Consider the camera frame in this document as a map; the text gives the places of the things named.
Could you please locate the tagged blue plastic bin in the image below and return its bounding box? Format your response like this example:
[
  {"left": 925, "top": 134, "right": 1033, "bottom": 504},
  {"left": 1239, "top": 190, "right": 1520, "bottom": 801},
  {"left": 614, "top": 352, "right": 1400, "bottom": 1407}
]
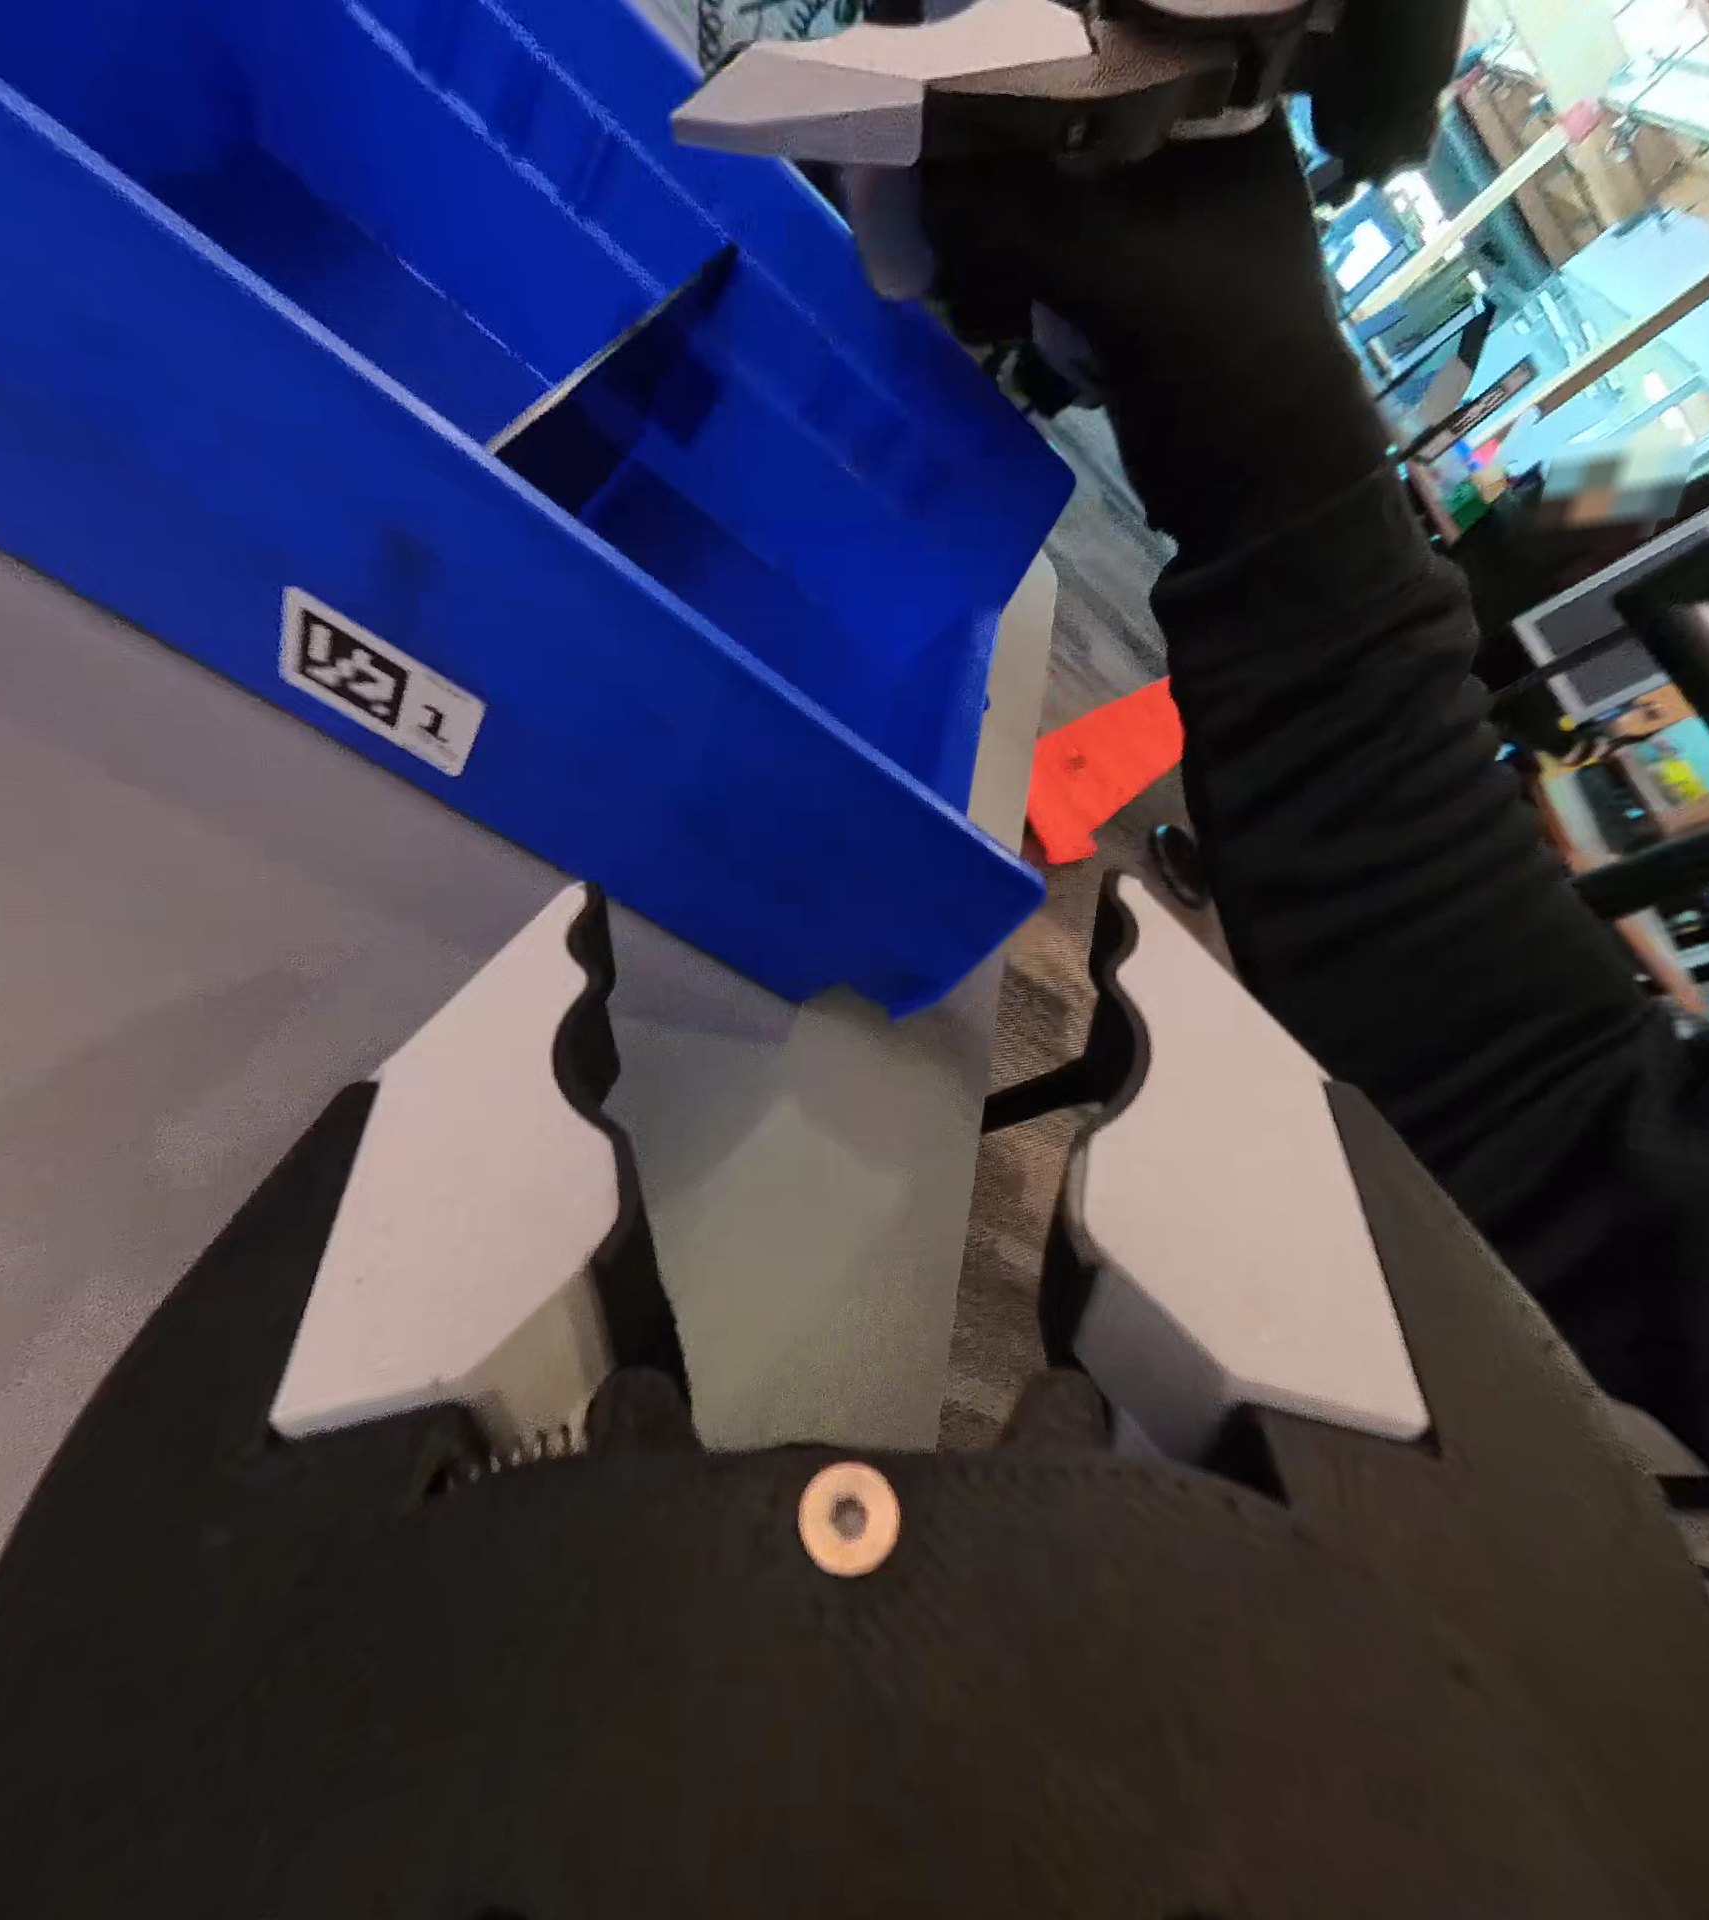
[{"left": 0, "top": 0, "right": 1078, "bottom": 1021}]

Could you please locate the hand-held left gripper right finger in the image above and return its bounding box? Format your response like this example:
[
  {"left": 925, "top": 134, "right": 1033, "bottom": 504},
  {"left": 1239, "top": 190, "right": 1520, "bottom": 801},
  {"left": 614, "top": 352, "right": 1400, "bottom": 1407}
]
[{"left": 1041, "top": 871, "right": 1437, "bottom": 1464}]

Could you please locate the person's right forearm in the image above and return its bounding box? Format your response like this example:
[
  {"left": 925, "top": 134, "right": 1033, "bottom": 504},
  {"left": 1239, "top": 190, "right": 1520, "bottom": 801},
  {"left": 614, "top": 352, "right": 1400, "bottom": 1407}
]
[{"left": 1095, "top": 359, "right": 1696, "bottom": 1201}]

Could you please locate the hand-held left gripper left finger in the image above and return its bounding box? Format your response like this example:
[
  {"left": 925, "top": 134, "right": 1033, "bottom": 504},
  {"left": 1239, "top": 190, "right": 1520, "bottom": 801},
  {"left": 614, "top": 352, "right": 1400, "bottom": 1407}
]
[{"left": 267, "top": 881, "right": 683, "bottom": 1464}]

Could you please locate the orange traffic cone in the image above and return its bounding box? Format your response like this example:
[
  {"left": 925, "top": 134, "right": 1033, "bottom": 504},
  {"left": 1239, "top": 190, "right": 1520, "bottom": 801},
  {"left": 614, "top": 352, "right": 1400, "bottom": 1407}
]
[{"left": 1023, "top": 674, "right": 1189, "bottom": 868}]

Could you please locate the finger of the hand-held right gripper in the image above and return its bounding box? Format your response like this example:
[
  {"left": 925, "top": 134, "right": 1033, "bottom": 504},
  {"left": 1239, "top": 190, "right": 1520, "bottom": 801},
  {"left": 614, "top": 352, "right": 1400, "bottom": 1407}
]
[{"left": 671, "top": 0, "right": 1098, "bottom": 167}]

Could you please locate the person's black jacket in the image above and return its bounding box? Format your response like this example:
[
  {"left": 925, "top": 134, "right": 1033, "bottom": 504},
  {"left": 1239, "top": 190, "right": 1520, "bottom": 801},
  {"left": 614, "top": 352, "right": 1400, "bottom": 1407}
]
[{"left": 1425, "top": 1020, "right": 1709, "bottom": 1517}]

